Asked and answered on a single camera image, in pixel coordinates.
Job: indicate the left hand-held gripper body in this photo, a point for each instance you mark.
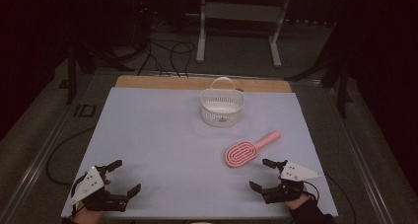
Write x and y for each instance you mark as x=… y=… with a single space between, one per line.
x=98 y=197

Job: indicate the white metal stand frame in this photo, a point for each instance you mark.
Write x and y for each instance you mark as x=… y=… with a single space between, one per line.
x=243 y=12

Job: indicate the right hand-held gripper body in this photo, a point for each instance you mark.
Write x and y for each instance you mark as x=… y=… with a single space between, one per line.
x=289 y=189

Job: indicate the white perforated plastic basket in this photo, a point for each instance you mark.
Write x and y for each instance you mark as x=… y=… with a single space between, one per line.
x=222 y=110

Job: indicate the person's left hand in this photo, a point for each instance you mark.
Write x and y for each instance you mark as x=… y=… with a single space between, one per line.
x=86 y=216

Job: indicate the light grey table mat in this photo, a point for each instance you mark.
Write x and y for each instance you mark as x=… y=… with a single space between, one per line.
x=164 y=145

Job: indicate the pink hairbrush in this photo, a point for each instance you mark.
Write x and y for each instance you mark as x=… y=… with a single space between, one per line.
x=241 y=153

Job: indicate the black tripod stand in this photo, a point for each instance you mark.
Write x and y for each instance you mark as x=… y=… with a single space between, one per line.
x=79 y=62
x=338 y=76

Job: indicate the person's right hand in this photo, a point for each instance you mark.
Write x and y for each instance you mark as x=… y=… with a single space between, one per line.
x=295 y=203

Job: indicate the black rectangular floor bracket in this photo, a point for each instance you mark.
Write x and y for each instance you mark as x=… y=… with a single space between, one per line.
x=84 y=110

